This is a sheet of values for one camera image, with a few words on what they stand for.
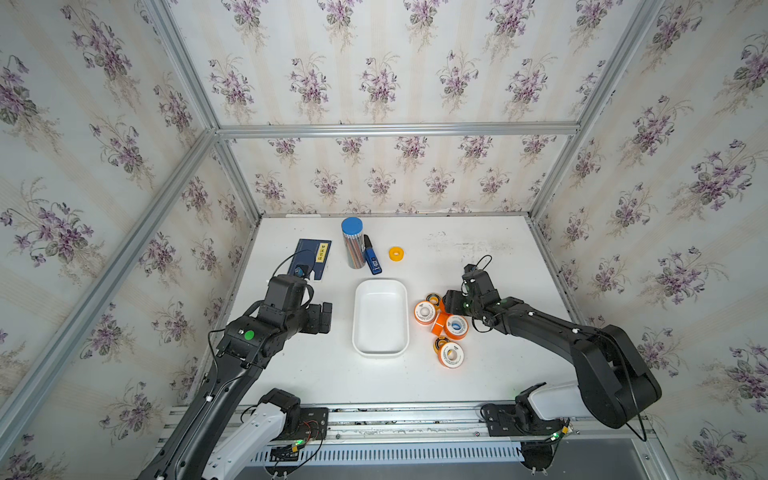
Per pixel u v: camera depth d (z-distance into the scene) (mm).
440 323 844
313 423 726
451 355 833
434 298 954
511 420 730
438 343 856
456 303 806
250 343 451
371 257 1010
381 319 908
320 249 1079
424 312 910
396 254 1075
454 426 736
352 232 904
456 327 866
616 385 423
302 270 627
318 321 633
